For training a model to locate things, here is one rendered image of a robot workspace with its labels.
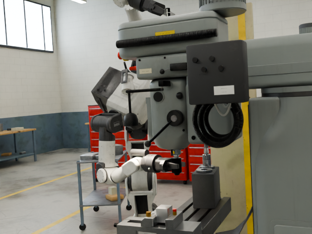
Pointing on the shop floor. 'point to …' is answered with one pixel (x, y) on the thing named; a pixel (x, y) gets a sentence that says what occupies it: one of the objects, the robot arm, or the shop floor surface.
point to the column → (281, 160)
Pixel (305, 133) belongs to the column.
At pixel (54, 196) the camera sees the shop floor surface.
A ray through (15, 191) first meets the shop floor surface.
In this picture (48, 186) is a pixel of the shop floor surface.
